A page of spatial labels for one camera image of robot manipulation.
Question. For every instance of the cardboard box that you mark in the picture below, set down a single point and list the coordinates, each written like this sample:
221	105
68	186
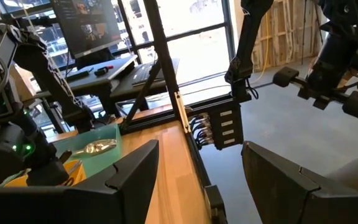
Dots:
23	84

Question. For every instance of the black computer monitor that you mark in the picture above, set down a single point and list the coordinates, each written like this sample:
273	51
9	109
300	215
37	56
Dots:
85	28

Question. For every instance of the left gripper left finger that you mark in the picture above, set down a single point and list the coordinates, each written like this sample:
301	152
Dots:
73	205

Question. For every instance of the teal translucent tray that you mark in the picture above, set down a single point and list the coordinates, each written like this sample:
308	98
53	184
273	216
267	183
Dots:
104	155

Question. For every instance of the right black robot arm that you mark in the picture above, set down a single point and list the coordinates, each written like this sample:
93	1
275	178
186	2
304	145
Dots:
48	77

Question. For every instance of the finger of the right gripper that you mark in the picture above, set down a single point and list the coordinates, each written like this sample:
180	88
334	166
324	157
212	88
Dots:
48	174

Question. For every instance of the black and red handheld tool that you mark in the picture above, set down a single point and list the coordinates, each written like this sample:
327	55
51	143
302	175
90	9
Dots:
102	71

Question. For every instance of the yellow plastic bin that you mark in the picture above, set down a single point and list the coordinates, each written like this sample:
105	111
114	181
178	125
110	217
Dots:
78	174

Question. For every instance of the large glass window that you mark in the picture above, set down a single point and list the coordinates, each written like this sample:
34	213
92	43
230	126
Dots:
197	53

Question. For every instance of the black laptop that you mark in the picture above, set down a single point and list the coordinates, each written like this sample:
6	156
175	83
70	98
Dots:
145	73

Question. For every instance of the black aluminium table frame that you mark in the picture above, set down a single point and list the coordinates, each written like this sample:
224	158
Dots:
163	62

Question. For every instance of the black remote control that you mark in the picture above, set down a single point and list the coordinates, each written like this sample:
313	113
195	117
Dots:
78	75

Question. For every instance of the dark grey desk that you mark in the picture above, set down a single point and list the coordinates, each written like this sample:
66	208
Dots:
129	90
117	67

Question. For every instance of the silver metal scoop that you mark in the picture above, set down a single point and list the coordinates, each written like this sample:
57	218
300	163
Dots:
98	146

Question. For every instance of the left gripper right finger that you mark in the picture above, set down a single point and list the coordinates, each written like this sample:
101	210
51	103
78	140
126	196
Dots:
291	202

